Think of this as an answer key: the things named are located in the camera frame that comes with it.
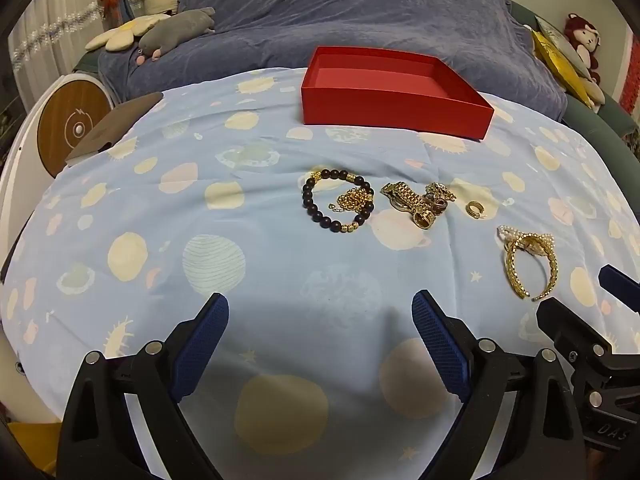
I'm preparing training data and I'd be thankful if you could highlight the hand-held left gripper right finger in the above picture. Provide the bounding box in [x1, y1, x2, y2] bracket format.
[411, 290, 586, 480]

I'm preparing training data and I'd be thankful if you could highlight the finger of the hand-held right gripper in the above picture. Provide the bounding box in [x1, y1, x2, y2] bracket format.
[536, 297, 618, 361]
[599, 264, 640, 312]

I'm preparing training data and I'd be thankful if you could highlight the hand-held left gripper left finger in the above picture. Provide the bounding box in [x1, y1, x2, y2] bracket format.
[56, 292, 231, 480]

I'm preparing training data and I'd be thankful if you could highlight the gold cuff bracelet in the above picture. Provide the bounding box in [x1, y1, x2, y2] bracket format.
[504, 234, 559, 302]

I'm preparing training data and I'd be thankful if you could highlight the pearl bow earring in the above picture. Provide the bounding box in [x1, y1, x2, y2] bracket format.
[496, 225, 556, 257]

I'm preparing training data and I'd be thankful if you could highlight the thin gold chain bracelet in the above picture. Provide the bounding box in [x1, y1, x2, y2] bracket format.
[328, 187, 373, 217]

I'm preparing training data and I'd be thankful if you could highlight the dark bead bracelet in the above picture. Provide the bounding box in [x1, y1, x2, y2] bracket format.
[301, 170, 376, 234]

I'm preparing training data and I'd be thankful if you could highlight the red cardboard box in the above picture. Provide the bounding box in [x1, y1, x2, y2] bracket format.
[300, 46, 496, 141]

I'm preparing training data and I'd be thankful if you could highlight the green sofa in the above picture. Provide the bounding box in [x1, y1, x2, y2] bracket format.
[507, 0, 640, 171]

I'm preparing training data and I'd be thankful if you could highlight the light blue planet print sheet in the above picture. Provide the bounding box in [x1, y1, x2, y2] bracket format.
[0, 65, 640, 480]

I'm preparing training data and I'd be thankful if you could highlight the small cream cushion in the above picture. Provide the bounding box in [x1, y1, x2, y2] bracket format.
[575, 77, 606, 111]

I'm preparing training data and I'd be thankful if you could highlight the yellow cushion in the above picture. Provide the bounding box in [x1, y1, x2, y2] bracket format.
[530, 27, 593, 107]

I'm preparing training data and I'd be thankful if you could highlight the grey cushion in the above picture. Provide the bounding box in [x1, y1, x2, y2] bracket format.
[535, 15, 593, 78]

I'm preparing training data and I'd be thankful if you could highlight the red monkey plush toy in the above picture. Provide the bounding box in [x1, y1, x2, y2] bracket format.
[565, 12, 603, 86]

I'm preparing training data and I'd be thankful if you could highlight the round wooden panel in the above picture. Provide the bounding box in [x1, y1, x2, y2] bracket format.
[0, 72, 113, 261]

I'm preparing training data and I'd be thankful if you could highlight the grey plush toy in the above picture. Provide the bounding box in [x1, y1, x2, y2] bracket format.
[136, 7, 217, 65]

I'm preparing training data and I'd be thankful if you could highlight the cream flower cushion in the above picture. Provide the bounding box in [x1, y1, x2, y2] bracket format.
[84, 12, 171, 52]

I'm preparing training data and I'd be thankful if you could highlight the blue plush blanket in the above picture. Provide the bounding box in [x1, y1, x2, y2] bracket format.
[97, 0, 568, 122]

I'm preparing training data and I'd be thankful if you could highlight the white curtain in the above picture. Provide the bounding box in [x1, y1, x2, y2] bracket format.
[7, 0, 132, 92]

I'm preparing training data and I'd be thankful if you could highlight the gold link band bracelet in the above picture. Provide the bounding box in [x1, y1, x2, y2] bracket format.
[380, 181, 426, 211]

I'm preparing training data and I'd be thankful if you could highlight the red wall hanging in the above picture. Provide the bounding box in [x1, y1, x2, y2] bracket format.
[617, 35, 640, 116]

